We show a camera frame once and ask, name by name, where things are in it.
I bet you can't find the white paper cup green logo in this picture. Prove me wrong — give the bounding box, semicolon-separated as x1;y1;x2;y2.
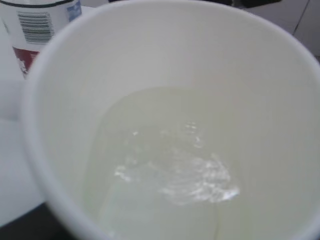
20;0;320;240

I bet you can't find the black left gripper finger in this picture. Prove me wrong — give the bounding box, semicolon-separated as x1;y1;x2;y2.
0;203;75;240

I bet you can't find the clear water bottle red label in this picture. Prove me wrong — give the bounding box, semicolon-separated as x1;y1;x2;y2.
0;0;82;77

